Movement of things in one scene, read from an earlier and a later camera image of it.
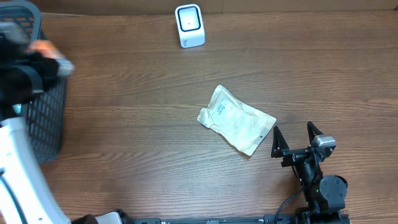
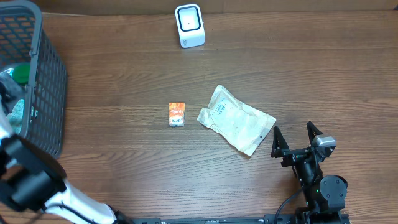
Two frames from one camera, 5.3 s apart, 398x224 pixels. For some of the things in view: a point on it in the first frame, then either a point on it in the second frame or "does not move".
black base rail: [268, 219] does not move
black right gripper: [281, 149] does not move
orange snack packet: [46, 48] to [176, 114]
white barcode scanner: [190, 25] does not move
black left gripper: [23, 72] to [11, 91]
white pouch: [244, 127] does not move
